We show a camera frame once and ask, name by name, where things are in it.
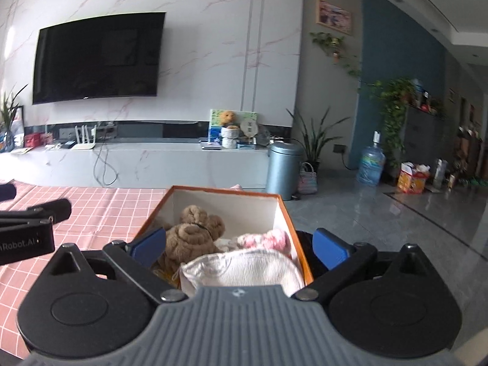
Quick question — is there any pink white crochet item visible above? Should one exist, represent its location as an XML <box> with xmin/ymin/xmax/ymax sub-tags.
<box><xmin>237</xmin><ymin>230</ymin><xmax>291</xmax><ymax>258</ymax></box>

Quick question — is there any brown knotted plush toy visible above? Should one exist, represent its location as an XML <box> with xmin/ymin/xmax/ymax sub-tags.
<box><xmin>158</xmin><ymin>205</ymin><xmax>226</xmax><ymax>275</ymax></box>

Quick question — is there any cream round fabric pad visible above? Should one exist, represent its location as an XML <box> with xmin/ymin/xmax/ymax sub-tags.
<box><xmin>179</xmin><ymin>249</ymin><xmax>305</xmax><ymax>296</ymax></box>

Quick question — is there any pink checkered tablecloth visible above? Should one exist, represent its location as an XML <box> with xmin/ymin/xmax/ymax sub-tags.
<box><xmin>0</xmin><ymin>182</ymin><xmax>166</xmax><ymax>358</ymax></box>

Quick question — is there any red box on console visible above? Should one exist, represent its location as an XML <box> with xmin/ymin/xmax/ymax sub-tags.
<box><xmin>24</xmin><ymin>133</ymin><xmax>44</xmax><ymax>148</ymax></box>

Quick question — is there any white wifi router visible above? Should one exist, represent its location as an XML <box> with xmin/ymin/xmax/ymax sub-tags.
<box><xmin>72</xmin><ymin>125</ymin><xmax>97</xmax><ymax>150</ymax></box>

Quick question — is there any green plant in glass vase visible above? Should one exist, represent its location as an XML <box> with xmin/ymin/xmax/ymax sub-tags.
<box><xmin>1</xmin><ymin>85</ymin><xmax>27</xmax><ymax>152</ymax></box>

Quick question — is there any white marble tv console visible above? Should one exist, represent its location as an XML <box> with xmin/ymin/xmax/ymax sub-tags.
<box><xmin>1</xmin><ymin>143</ymin><xmax>269</xmax><ymax>189</ymax></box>

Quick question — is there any colourful gift box on floor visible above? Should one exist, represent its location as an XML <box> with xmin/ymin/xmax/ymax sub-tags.
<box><xmin>397</xmin><ymin>162</ymin><xmax>430</xmax><ymax>194</ymax></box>

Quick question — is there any blue water jug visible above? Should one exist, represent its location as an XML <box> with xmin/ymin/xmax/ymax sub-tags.
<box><xmin>357</xmin><ymin>131</ymin><xmax>386</xmax><ymax>187</ymax></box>

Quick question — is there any woven basket on floor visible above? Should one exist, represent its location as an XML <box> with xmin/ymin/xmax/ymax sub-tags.
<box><xmin>298</xmin><ymin>162</ymin><xmax>318</xmax><ymax>195</ymax></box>

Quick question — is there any orange cardboard box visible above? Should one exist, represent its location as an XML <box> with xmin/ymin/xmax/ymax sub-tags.
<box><xmin>135</xmin><ymin>185</ymin><xmax>314</xmax><ymax>284</ymax></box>

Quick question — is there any tall floor plant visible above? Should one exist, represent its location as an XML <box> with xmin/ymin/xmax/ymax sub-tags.
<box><xmin>286</xmin><ymin>107</ymin><xmax>350</xmax><ymax>172</ymax></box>

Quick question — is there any grey metal trash bin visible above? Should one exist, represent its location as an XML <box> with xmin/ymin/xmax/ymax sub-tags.
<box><xmin>266</xmin><ymin>141</ymin><xmax>303</xmax><ymax>201</ymax></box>

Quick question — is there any teddy bear on stand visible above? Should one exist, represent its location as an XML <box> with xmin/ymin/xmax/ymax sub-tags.
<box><xmin>219</xmin><ymin>110</ymin><xmax>240</xmax><ymax>149</ymax></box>

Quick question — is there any trailing plant on cabinet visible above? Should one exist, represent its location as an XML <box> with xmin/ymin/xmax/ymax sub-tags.
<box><xmin>368</xmin><ymin>77</ymin><xmax>414</xmax><ymax>169</ymax></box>

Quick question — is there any hanging vine plant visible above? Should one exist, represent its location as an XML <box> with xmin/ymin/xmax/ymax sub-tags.
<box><xmin>309</xmin><ymin>31</ymin><xmax>361</xmax><ymax>80</ymax></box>

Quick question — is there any black wall television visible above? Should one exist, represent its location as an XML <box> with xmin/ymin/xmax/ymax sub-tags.
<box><xmin>32</xmin><ymin>13</ymin><xmax>165</xmax><ymax>105</ymax></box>

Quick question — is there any framed wall picture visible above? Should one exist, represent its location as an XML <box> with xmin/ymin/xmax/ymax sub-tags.
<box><xmin>315</xmin><ymin>0</ymin><xmax>352</xmax><ymax>36</ymax></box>

